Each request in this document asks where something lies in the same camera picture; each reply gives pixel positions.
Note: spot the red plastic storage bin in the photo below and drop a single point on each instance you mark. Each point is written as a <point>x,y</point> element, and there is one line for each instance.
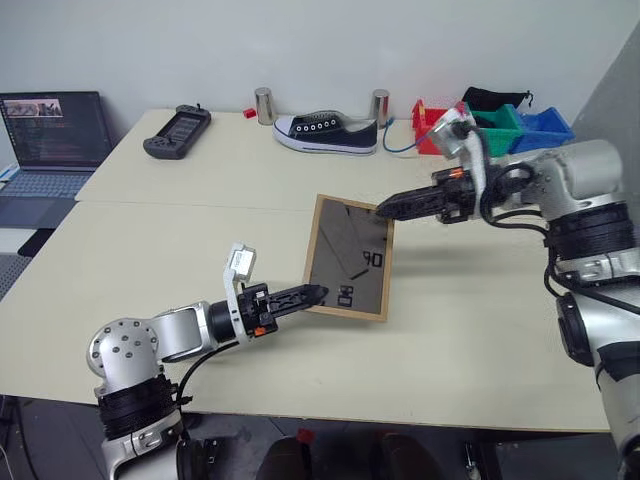
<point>425,122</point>

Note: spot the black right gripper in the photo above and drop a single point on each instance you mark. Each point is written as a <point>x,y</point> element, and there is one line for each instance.
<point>457,197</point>

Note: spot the dark rounded shape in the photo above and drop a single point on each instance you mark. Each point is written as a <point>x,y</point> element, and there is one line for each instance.
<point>287,460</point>

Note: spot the black and white canvas sneaker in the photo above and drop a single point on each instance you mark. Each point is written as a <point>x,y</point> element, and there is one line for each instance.
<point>325,134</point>

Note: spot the small red block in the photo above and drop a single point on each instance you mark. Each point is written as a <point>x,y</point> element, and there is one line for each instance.
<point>249,112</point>

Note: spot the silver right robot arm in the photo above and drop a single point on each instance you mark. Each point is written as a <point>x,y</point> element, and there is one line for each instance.
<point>585,165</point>

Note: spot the green plastic storage bin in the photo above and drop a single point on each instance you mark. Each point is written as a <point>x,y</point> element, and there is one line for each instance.
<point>500,125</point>

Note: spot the open grey laptop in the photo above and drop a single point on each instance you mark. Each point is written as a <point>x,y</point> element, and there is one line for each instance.
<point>55,135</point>

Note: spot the wooden picture frame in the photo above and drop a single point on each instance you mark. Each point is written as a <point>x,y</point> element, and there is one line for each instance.
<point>345,250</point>

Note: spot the blue plastic storage bin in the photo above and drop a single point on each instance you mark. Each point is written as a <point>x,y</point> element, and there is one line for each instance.
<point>547,130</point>

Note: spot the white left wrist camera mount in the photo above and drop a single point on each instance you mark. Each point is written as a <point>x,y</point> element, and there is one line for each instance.
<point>239,260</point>

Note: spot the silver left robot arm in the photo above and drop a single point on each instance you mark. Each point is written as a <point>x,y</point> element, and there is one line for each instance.
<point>175,327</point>

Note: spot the shiny metal cylinder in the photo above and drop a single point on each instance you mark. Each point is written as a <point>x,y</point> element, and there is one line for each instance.
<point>380,107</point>
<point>264,106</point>

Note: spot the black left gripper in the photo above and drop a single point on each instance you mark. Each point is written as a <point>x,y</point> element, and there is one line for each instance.
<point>255,312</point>

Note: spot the small red object under table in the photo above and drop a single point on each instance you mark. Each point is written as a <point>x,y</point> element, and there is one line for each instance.
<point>305,435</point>

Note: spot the black rounded shape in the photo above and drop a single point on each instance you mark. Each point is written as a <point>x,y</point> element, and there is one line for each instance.
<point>197,460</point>

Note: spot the dark grey handheld game console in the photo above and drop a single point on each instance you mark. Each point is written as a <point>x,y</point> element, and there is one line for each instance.
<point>177,132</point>

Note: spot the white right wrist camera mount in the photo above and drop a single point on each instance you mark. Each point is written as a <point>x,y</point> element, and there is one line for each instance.
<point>457,137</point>

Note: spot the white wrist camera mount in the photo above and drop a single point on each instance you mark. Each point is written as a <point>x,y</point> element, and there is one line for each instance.
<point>457,137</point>
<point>239,260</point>

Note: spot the grey perforated board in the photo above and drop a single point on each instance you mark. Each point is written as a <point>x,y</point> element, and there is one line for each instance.
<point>10,275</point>

